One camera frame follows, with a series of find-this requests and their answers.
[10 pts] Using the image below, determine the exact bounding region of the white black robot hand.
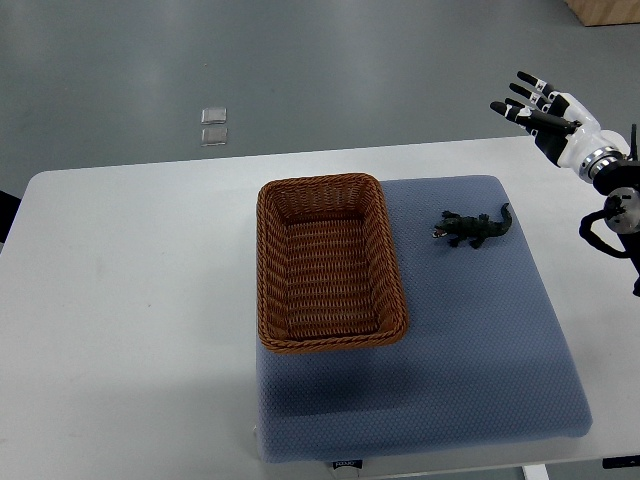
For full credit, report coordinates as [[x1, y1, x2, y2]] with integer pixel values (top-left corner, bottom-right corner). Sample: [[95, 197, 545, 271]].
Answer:
[[490, 71, 631, 183]]

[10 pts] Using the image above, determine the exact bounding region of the dark toy crocodile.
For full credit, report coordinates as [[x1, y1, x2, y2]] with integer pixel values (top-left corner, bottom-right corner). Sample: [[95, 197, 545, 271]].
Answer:
[[432, 203, 512, 249]]

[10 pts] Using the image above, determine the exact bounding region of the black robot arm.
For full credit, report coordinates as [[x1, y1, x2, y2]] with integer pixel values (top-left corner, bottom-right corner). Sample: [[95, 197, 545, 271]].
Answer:
[[594, 124, 639, 272]]

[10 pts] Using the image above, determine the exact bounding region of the brown wicker basket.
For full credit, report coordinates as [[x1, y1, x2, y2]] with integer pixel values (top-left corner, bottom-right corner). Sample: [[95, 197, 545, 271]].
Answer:
[[256, 173, 409, 354]]

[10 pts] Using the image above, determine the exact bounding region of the wooden box corner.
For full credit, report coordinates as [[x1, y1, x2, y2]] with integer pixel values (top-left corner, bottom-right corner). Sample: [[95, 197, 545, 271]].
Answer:
[[565, 0, 639, 27]]

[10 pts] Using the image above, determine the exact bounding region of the blue foam cushion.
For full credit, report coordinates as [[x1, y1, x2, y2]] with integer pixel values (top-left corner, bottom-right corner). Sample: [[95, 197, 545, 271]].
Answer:
[[257, 176, 592, 463]]

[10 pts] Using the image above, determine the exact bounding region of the black table control panel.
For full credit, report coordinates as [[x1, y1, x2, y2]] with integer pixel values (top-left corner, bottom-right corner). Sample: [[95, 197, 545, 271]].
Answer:
[[602, 455, 640, 470]]

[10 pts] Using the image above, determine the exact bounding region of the white table leg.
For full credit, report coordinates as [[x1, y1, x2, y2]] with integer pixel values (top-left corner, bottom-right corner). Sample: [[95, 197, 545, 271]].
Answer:
[[522, 464, 550, 480]]

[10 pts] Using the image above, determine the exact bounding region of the lower metal floor plate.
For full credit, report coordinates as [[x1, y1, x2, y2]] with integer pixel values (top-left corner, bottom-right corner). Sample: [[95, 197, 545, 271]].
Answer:
[[201, 126, 228, 146]]

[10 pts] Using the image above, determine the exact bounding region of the metal floor plate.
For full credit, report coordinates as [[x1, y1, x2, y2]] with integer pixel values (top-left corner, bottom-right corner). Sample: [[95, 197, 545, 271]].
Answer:
[[201, 107, 227, 125], [201, 126, 228, 146]]

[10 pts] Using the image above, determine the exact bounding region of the upper metal floor plate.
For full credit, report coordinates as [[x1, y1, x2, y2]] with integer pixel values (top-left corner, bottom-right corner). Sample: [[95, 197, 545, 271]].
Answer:
[[201, 107, 227, 125]]

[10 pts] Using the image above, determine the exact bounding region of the black object at left edge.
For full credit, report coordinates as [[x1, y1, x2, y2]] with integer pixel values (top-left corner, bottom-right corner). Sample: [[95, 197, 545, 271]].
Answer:
[[0, 191, 21, 245]]

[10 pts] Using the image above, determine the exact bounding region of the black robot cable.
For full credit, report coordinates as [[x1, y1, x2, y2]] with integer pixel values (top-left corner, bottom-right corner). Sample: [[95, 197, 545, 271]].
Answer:
[[578, 208, 630, 257]]

